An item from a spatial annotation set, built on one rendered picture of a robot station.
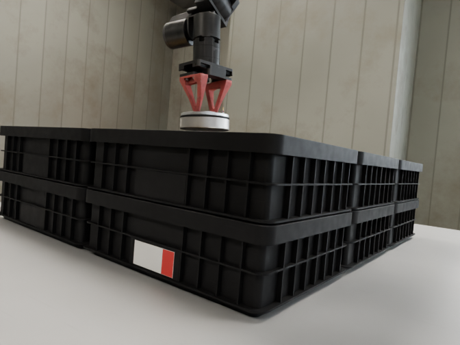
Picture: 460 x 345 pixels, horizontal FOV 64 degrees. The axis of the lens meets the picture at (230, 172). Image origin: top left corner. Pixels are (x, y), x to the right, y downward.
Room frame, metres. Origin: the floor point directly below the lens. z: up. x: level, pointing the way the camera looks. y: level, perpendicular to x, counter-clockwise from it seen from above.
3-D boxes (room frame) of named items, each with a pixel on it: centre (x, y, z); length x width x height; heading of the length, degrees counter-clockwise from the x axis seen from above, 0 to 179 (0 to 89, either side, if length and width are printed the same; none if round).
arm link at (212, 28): (0.79, 0.08, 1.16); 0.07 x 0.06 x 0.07; 60
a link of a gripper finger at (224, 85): (0.79, 0.06, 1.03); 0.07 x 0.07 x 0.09; 48
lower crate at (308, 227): (0.67, 0.02, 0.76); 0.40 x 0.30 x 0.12; 53
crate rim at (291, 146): (0.67, 0.02, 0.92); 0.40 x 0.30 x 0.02; 53
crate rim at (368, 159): (0.90, -0.17, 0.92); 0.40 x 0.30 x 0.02; 53
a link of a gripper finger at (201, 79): (0.77, 0.07, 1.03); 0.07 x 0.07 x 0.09; 48
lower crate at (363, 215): (0.90, -0.17, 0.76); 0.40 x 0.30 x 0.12; 53
